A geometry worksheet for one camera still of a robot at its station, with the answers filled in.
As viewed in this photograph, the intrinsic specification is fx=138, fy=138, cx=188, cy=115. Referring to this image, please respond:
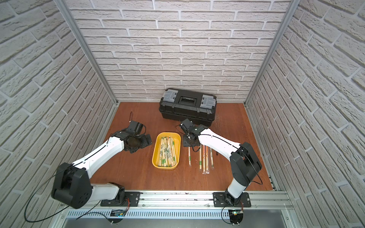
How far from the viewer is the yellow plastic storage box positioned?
2.79 feet

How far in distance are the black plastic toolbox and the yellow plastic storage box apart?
5.7 inches

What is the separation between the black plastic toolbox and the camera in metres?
0.94
